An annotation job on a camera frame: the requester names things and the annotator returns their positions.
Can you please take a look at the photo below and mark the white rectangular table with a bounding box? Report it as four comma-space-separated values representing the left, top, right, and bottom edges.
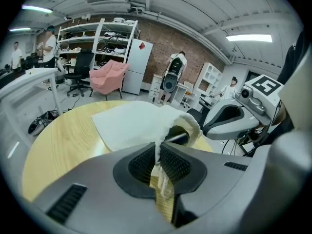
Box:
0, 68, 64, 141

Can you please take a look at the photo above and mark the white drawer cabinet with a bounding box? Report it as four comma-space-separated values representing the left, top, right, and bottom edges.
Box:
148, 74, 163, 99

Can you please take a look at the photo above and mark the white refrigerator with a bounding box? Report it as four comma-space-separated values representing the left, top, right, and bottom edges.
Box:
121, 38, 154, 96

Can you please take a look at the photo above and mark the grey backpack device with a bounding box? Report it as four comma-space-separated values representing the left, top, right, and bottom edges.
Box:
162, 57, 183, 94

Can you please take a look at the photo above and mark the white metal storage rack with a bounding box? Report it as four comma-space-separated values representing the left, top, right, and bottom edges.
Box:
56, 18, 140, 69

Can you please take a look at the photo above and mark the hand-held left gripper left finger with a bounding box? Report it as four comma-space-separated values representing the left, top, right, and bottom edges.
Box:
32, 141, 176, 234

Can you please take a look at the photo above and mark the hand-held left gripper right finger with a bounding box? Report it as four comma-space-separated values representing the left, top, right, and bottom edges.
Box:
160, 141, 254, 234

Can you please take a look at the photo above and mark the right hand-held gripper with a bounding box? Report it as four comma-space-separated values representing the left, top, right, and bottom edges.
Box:
203, 74, 285, 141

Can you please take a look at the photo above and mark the black office chair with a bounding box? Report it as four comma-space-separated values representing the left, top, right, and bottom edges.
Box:
187, 98, 215, 131
63, 48, 95, 98

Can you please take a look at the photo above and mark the white arched shelf cabinet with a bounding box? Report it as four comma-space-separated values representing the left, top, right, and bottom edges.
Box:
199, 62, 223, 92

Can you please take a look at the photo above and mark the white device with cables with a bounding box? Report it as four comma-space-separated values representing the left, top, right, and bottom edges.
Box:
28, 110, 60, 137

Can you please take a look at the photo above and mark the white fabric drawstring bag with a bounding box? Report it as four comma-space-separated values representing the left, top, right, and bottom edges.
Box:
91, 100, 203, 199

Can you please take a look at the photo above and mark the pink armchair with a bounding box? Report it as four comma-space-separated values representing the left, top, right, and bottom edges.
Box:
89, 59, 130, 101

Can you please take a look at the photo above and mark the round wooden table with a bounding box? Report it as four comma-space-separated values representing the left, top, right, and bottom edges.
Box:
21, 100, 213, 223

